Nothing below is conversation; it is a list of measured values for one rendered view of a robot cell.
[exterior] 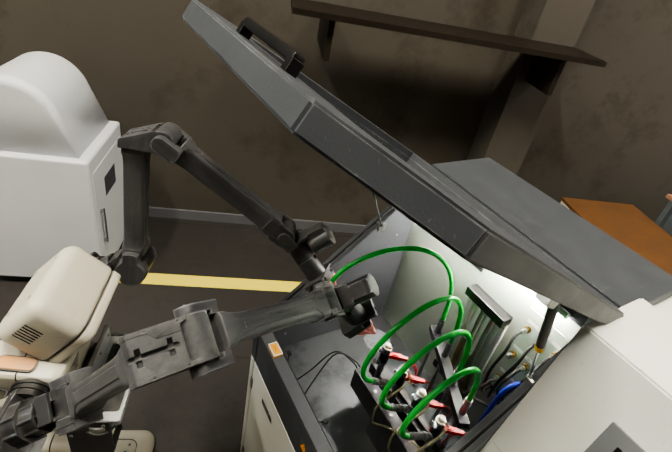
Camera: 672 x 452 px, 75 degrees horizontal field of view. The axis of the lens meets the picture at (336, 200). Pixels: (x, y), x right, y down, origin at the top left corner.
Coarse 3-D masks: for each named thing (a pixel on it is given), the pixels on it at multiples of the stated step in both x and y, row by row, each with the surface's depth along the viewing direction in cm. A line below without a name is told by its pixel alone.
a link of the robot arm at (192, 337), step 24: (144, 336) 63; (168, 336) 64; (192, 336) 66; (120, 360) 64; (144, 360) 62; (168, 360) 63; (192, 360) 64; (72, 384) 81; (96, 384) 71; (120, 384) 65; (144, 384) 61; (72, 408) 79; (96, 408) 81
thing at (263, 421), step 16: (256, 368) 152; (256, 384) 154; (256, 400) 157; (256, 416) 160; (272, 416) 144; (256, 432) 162; (272, 432) 146; (256, 448) 165; (272, 448) 148; (288, 448) 134
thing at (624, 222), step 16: (576, 208) 323; (592, 208) 328; (608, 208) 333; (624, 208) 338; (608, 224) 311; (624, 224) 315; (640, 224) 320; (656, 224) 325; (624, 240) 296; (640, 240) 300; (656, 240) 304; (656, 256) 285
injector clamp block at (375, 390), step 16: (384, 368) 137; (352, 384) 138; (368, 384) 131; (368, 400) 130; (400, 400) 129; (384, 416) 124; (400, 416) 128; (368, 432) 133; (384, 432) 125; (384, 448) 126; (400, 448) 119; (416, 448) 117; (432, 448) 118
